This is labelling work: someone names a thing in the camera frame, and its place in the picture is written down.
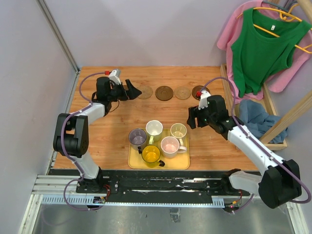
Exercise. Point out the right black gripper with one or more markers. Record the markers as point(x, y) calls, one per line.
point(193, 112)

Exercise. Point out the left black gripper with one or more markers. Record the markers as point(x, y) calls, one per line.
point(132, 93)

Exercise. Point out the large woven rattan coaster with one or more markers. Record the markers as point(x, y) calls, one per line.
point(146, 92)

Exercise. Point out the small woven rattan coaster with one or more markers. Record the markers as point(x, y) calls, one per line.
point(182, 93)

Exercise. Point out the brown wooden coaster top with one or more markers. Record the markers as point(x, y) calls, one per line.
point(164, 93)

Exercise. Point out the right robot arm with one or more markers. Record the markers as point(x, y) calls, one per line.
point(278, 182)

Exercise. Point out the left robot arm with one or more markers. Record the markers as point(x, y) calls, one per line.
point(71, 138)

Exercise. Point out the cream beige mug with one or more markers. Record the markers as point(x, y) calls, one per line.
point(179, 131)

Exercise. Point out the pink white mug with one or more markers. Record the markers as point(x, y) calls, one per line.
point(170, 147)

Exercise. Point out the purple grey mug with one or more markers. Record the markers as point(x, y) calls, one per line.
point(138, 139)

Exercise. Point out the blue crumpled cloth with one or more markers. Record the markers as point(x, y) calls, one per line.
point(255, 117)

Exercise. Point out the yellow plastic tray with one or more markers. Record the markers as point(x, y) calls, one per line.
point(180, 162)

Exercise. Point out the green tank top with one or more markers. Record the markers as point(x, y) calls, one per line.
point(264, 47)

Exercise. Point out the pink t-shirt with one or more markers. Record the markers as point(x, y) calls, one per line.
point(231, 33)

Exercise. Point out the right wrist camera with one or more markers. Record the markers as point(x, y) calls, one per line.
point(203, 95)

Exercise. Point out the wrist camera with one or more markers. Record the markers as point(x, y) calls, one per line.
point(203, 95)
point(114, 76)

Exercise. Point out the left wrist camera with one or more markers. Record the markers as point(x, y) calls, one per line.
point(114, 76)

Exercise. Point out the white green-handled mug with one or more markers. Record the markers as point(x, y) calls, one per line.
point(154, 129)

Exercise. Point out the yellow black-handled mug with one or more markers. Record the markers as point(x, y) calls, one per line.
point(151, 156)

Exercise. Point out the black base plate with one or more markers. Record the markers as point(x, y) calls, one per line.
point(146, 187)

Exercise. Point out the aluminium corner post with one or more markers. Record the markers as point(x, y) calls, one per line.
point(57, 33)

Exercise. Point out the aluminium rail frame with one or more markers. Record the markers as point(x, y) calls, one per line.
point(48, 213)

